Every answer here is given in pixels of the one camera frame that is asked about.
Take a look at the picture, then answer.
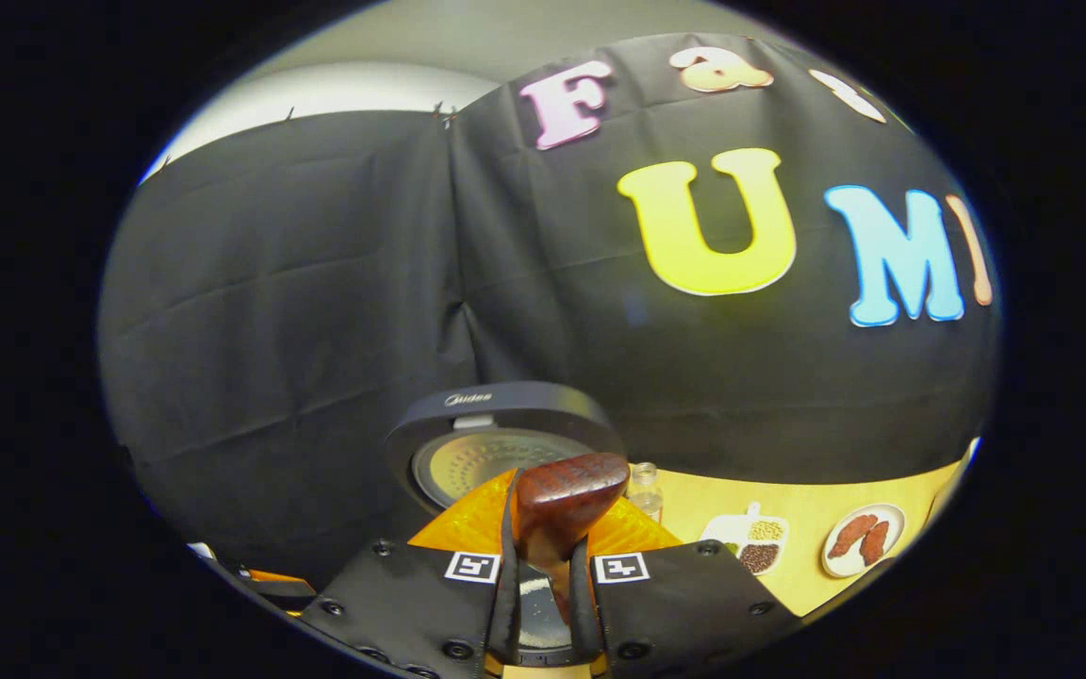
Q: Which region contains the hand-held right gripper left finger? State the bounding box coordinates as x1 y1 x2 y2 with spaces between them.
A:
301 469 523 679

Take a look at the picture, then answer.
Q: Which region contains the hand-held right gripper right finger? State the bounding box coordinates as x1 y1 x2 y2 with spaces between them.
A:
569 497 803 679

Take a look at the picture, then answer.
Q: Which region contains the brown wooden spoon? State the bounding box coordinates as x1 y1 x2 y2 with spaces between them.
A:
513 453 632 623

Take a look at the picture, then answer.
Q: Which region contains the dark grey rice cooker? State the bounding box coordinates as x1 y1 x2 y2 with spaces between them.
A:
383 381 627 661

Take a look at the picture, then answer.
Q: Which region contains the small glass bottle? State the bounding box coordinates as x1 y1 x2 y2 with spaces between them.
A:
626 462 665 522

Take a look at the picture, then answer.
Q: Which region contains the white divided bean dish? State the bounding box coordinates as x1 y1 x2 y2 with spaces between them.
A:
699 503 791 576

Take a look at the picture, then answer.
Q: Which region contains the black backdrop cloth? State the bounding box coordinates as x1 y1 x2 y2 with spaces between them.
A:
95 33 1004 590

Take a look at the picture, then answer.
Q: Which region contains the white round plate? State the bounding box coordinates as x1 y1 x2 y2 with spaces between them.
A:
821 503 907 579

